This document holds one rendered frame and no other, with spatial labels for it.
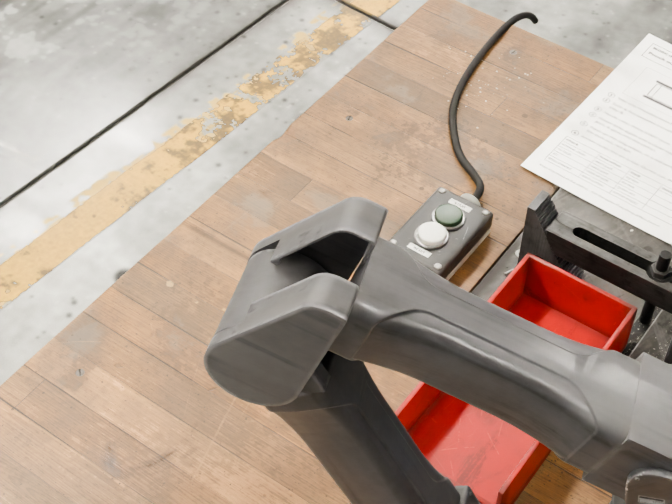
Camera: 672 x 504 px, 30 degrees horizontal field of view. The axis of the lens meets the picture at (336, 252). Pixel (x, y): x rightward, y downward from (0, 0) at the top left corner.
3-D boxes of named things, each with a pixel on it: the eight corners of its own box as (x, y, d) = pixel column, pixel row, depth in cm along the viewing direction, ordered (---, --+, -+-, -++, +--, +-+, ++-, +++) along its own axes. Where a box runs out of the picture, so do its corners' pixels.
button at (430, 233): (411, 246, 129) (412, 233, 127) (426, 230, 130) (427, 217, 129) (434, 259, 128) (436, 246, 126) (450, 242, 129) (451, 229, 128)
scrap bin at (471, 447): (381, 460, 114) (384, 423, 109) (520, 290, 128) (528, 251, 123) (495, 530, 109) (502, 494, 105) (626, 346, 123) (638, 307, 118)
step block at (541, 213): (516, 266, 130) (527, 206, 123) (530, 249, 131) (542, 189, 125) (571, 294, 127) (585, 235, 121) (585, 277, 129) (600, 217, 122)
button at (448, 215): (428, 228, 131) (429, 215, 129) (443, 212, 132) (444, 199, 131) (451, 240, 130) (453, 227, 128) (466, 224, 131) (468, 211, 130)
